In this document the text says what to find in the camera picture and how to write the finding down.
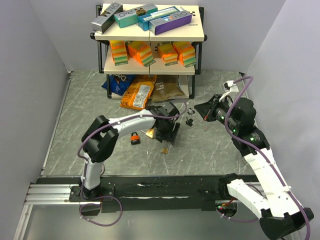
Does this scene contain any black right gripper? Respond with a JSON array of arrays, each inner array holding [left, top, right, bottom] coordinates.
[[194, 94, 240, 132]]

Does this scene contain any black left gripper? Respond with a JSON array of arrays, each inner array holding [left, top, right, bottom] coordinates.
[[152, 119, 180, 146]]

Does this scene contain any grey figurine keychain with keys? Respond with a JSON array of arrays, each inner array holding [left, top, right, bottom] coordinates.
[[187, 107, 196, 116]]

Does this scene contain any small brass padlock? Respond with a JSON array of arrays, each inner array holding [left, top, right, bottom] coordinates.
[[161, 141, 170, 154]]

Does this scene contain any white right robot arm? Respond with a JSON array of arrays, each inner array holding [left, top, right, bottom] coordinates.
[[194, 94, 314, 240]]

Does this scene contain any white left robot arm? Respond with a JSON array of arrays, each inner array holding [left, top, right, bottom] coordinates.
[[77, 102, 182, 201]]

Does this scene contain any black key bunch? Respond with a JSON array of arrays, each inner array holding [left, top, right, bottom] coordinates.
[[185, 117, 194, 127]]

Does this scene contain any large brass padlock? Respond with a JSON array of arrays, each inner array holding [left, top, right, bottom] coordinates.
[[140, 128, 156, 139]]

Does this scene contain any orange black small padlock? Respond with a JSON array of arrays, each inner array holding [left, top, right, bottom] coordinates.
[[130, 132, 141, 145]]

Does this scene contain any brown paper snack bag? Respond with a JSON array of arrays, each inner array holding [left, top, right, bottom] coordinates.
[[151, 75, 185, 102]]

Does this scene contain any orange potato chip bag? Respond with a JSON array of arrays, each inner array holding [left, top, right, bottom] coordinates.
[[119, 74, 157, 111]]

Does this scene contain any sponge pack far right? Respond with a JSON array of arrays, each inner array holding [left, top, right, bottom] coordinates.
[[172, 41, 196, 68]]

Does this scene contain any sponge pack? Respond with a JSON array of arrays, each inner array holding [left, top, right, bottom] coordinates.
[[172, 41, 196, 68], [109, 40, 128, 66], [125, 41, 156, 67], [157, 41, 178, 67]]

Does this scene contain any blue Doritos chip bag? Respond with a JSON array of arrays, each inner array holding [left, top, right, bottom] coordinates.
[[101, 74, 136, 96]]

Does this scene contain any sponge pack centre right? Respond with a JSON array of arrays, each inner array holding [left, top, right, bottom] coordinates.
[[157, 41, 178, 67]]

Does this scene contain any beige black shelf rack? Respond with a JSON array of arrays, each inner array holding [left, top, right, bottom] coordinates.
[[89, 3, 208, 100]]

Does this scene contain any sponge pack centre left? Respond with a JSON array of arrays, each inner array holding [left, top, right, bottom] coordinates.
[[125, 41, 156, 67]]

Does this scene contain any purple RiO box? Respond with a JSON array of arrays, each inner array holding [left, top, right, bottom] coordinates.
[[149, 10, 193, 36]]

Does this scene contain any sponge pack far left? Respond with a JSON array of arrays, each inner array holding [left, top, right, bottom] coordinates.
[[109, 40, 128, 66]]

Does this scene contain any blue teal box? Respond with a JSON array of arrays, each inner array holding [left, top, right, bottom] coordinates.
[[137, 6, 180, 31]]

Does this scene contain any teal RiO box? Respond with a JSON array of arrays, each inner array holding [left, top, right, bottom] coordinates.
[[114, 3, 158, 28]]

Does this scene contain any silver RiO box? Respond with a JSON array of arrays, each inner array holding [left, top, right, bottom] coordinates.
[[91, 2, 123, 33]]

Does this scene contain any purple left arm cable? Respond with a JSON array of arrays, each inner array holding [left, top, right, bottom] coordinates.
[[76, 100, 188, 227]]

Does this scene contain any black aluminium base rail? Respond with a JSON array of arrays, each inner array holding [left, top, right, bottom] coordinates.
[[23, 174, 288, 213]]

